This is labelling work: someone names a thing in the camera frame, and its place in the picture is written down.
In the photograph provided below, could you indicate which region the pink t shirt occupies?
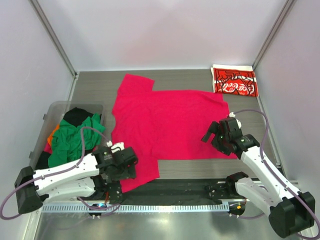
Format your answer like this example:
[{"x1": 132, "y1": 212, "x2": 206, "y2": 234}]
[{"x1": 111, "y1": 74, "x2": 230, "y2": 193}]

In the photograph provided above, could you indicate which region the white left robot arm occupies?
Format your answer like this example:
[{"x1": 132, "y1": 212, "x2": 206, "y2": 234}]
[{"x1": 14, "y1": 146, "x2": 138, "y2": 215}]

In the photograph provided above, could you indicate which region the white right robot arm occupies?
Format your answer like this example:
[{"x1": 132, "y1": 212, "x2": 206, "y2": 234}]
[{"x1": 201, "y1": 117, "x2": 319, "y2": 239}]

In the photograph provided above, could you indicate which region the green t shirt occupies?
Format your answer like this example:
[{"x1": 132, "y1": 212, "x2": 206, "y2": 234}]
[{"x1": 48, "y1": 113, "x2": 106, "y2": 168}]

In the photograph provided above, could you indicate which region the folded red coca-cola t shirt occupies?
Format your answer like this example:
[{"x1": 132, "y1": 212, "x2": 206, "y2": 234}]
[{"x1": 210, "y1": 64, "x2": 259, "y2": 98}]

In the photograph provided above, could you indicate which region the clear plastic bin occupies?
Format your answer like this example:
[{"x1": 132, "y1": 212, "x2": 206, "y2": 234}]
[{"x1": 26, "y1": 100, "x2": 105, "y2": 180}]

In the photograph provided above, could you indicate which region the orange t shirt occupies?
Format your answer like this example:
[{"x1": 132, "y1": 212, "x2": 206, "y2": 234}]
[{"x1": 47, "y1": 124, "x2": 60, "y2": 146}]

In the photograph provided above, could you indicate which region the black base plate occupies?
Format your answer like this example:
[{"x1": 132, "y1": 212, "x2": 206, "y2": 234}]
[{"x1": 120, "y1": 178, "x2": 244, "y2": 206}]

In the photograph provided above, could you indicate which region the slotted cable duct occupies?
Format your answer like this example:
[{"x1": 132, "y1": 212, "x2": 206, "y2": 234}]
[{"x1": 41, "y1": 202, "x2": 230, "y2": 213}]

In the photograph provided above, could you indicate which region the right corner aluminium post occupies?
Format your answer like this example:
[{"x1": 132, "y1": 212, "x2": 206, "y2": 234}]
[{"x1": 252, "y1": 0, "x2": 297, "y2": 71}]

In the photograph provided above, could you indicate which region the corner aluminium post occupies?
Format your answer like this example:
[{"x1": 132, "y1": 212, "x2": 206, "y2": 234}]
[
  {"x1": 252, "y1": 0, "x2": 297, "y2": 71},
  {"x1": 29, "y1": 0, "x2": 78, "y2": 79}
]

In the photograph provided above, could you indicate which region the left corner aluminium post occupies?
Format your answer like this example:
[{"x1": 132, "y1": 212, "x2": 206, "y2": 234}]
[{"x1": 29, "y1": 0, "x2": 78, "y2": 79}]

